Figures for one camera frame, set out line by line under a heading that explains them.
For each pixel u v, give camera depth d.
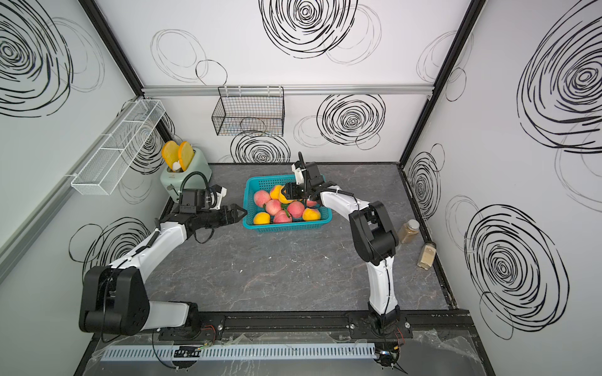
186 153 0.97
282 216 0.94
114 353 0.69
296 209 0.96
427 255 0.85
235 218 0.77
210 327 0.72
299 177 0.87
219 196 0.78
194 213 0.68
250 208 0.96
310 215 0.94
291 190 0.86
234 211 0.77
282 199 0.94
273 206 0.96
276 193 1.00
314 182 0.77
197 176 0.72
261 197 0.99
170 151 0.94
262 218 0.93
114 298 0.41
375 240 0.53
